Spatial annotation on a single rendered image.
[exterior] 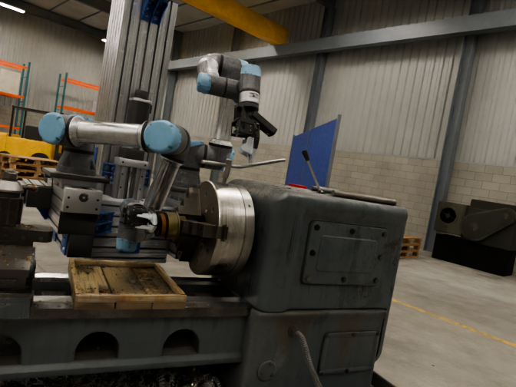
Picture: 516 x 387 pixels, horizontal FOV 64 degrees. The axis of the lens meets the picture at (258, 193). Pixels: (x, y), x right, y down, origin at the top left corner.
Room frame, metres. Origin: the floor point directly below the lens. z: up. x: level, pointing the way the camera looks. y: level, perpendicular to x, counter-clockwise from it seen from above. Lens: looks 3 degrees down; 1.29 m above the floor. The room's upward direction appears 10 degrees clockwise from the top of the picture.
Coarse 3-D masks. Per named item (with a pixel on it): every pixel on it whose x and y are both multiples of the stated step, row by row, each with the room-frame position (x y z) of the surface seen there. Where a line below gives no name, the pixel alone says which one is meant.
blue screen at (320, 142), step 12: (336, 120) 6.33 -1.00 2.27; (312, 132) 8.05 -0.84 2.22; (324, 132) 7.00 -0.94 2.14; (336, 132) 6.23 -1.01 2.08; (300, 144) 9.08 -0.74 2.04; (312, 144) 7.84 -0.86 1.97; (324, 144) 6.84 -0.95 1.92; (300, 156) 8.84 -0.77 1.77; (312, 156) 7.66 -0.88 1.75; (324, 156) 6.70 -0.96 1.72; (288, 168) 10.23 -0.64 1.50; (300, 168) 8.59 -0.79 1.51; (324, 168) 6.55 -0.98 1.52; (288, 180) 9.90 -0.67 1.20; (300, 180) 8.28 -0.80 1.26; (312, 180) 7.29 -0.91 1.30; (324, 180) 6.41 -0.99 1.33
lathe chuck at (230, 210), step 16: (208, 192) 1.34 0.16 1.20; (224, 192) 1.30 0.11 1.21; (208, 208) 1.32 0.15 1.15; (224, 208) 1.26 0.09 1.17; (240, 208) 1.29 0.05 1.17; (224, 224) 1.24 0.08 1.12; (240, 224) 1.27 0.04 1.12; (208, 240) 1.28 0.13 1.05; (224, 240) 1.24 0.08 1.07; (240, 240) 1.26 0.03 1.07; (192, 256) 1.39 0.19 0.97; (208, 256) 1.26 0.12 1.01; (224, 256) 1.26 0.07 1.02; (208, 272) 1.29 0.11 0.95; (224, 272) 1.31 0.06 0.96
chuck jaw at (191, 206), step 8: (192, 192) 1.40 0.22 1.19; (184, 200) 1.36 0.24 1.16; (192, 200) 1.38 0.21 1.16; (200, 200) 1.40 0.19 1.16; (176, 208) 1.36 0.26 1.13; (184, 208) 1.35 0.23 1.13; (192, 208) 1.36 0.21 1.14; (200, 208) 1.38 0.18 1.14; (192, 216) 1.36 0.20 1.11; (200, 216) 1.37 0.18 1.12
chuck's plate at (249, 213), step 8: (240, 192) 1.34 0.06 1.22; (248, 192) 1.36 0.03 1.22; (248, 200) 1.32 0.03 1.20; (248, 208) 1.30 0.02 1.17; (248, 216) 1.29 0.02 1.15; (248, 224) 1.28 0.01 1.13; (248, 232) 1.27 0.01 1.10; (248, 240) 1.28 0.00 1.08; (248, 248) 1.28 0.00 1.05; (240, 256) 1.28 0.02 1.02; (248, 256) 1.29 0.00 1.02; (240, 264) 1.30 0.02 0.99; (232, 272) 1.32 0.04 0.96
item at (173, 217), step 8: (160, 216) 1.28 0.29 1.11; (168, 216) 1.28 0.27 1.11; (176, 216) 1.30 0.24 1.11; (184, 216) 1.33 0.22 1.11; (160, 224) 1.26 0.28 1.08; (168, 224) 1.27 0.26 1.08; (176, 224) 1.28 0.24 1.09; (160, 232) 1.27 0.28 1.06; (168, 232) 1.27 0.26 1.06; (176, 232) 1.29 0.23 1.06
